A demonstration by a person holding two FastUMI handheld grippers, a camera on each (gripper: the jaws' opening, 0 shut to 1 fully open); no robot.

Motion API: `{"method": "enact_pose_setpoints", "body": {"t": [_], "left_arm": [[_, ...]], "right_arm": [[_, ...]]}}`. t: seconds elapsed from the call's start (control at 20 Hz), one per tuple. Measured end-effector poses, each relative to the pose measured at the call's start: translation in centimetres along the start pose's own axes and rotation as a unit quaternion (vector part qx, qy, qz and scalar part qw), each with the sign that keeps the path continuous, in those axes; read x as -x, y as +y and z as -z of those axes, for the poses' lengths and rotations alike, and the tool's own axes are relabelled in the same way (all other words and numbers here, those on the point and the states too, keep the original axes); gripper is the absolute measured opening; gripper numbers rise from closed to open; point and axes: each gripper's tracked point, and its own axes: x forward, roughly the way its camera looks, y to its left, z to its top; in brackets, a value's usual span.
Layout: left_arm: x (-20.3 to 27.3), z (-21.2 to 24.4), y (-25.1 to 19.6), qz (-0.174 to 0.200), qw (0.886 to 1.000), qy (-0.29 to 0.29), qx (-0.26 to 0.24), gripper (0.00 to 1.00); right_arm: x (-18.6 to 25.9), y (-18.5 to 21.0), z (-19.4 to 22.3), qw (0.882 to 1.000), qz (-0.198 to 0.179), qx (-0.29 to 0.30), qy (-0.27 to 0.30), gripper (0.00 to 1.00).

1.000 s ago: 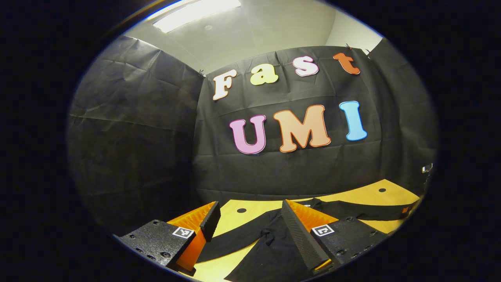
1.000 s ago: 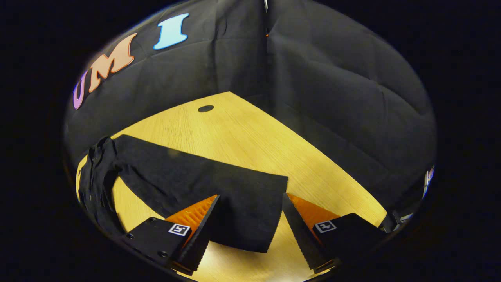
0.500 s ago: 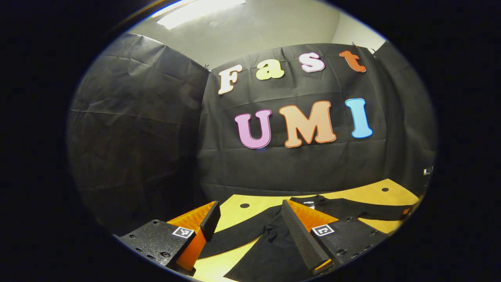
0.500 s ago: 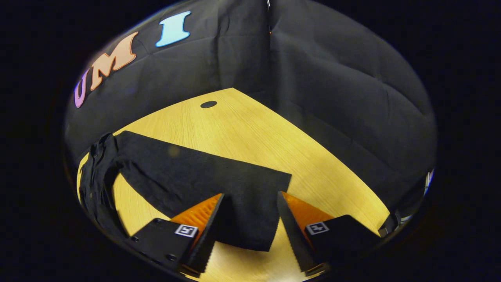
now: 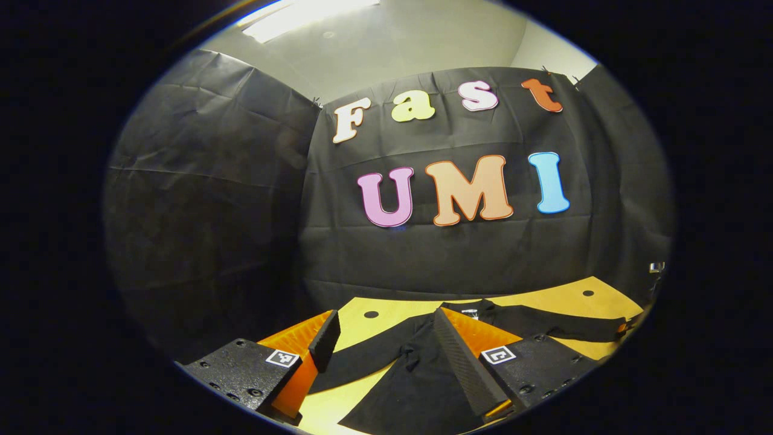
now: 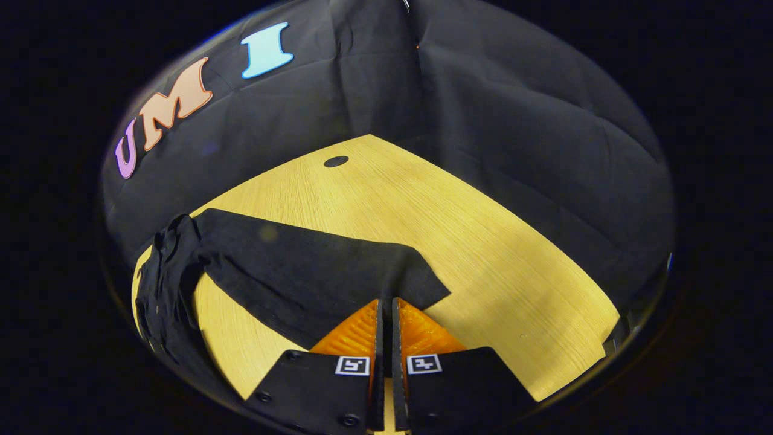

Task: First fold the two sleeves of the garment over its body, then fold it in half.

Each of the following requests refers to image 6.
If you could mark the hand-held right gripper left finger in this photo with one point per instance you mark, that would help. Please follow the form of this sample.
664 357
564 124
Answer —
379 374

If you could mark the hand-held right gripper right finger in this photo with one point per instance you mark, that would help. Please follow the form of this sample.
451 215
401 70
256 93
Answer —
397 374

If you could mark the black garment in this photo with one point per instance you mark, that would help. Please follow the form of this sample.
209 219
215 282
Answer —
302 272

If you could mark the black round table hole cap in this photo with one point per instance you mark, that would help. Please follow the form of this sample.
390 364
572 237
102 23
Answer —
336 161

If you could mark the black backdrop cloth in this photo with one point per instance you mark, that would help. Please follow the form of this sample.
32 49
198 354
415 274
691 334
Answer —
483 121

